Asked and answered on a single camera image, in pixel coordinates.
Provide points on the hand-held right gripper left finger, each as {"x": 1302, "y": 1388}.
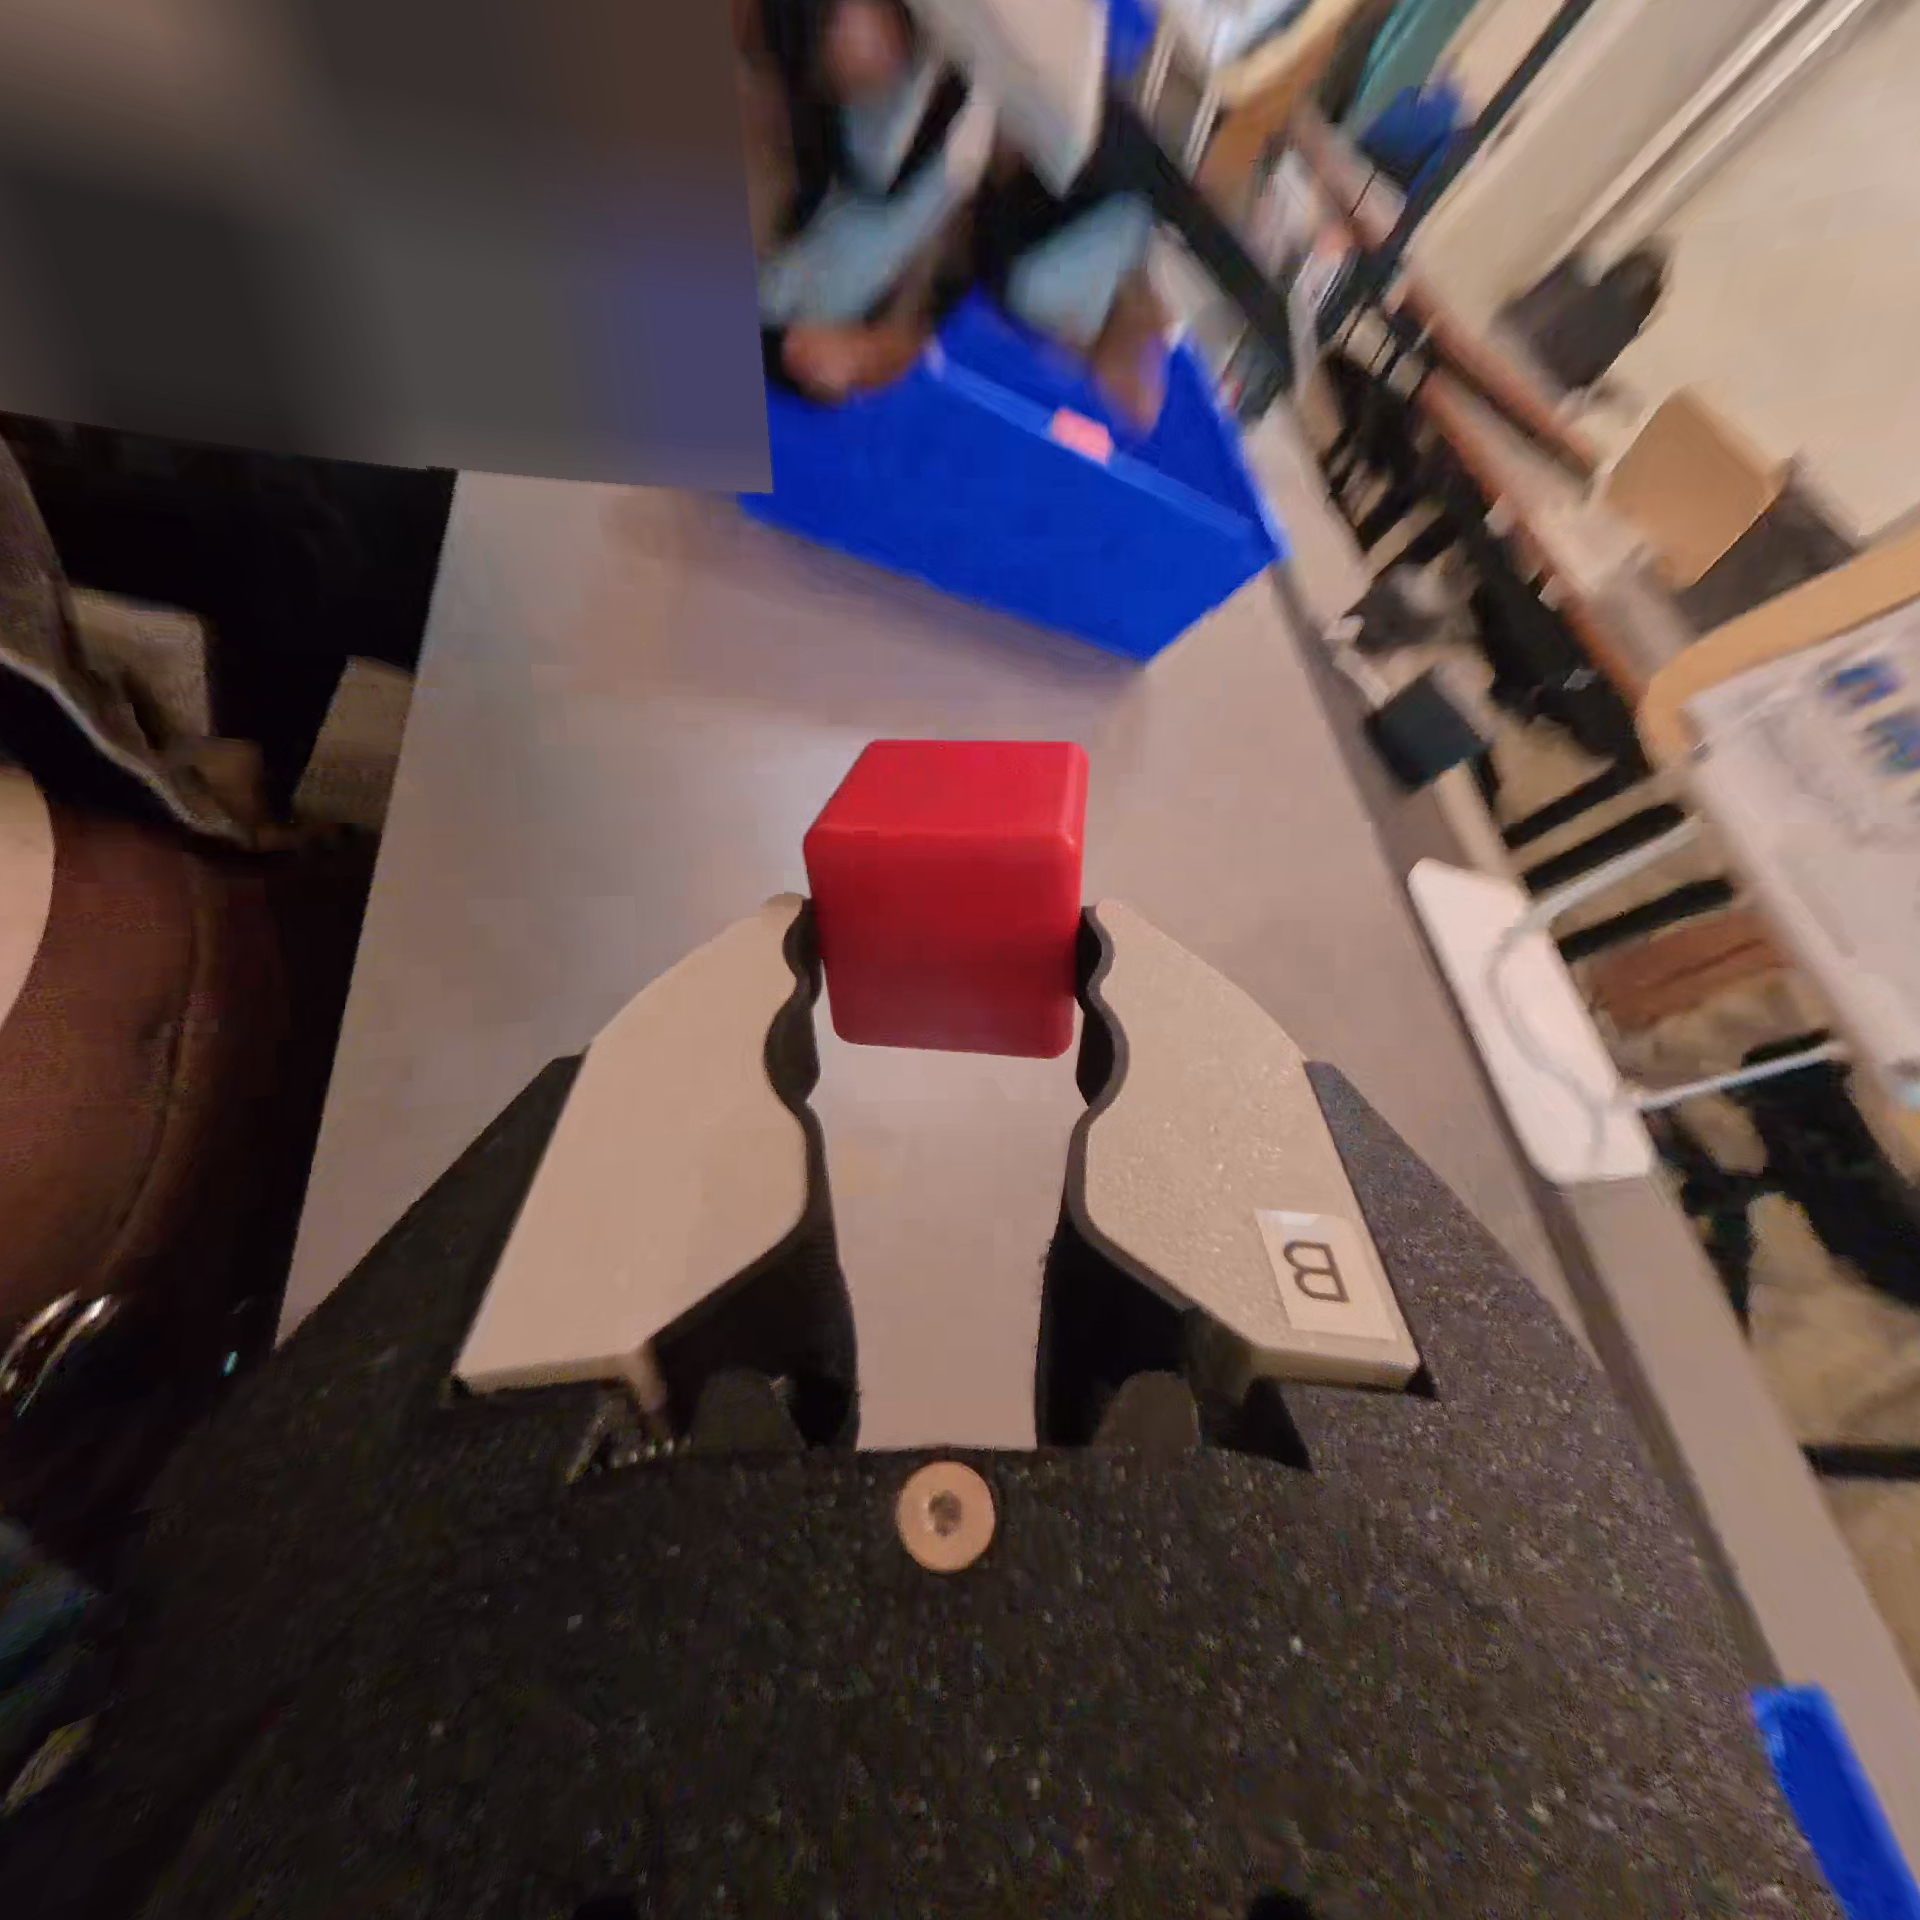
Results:
{"x": 662, "y": 1171}

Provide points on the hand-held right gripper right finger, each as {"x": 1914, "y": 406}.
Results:
{"x": 1202, "y": 1141}

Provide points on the red magnetic cube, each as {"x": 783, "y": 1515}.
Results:
{"x": 950, "y": 897}

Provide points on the white power adapter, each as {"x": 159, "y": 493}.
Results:
{"x": 1530, "y": 1027}

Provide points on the brown leather bag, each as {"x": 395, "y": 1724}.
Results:
{"x": 136, "y": 1095}

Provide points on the blue plastic crate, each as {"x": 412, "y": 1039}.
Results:
{"x": 1036, "y": 487}

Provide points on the printed paper sheet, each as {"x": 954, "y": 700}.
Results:
{"x": 1822, "y": 780}

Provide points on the wooden chair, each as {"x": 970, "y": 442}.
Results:
{"x": 1703, "y": 481}

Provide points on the blue plastic piece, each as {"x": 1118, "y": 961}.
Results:
{"x": 1838, "y": 1793}

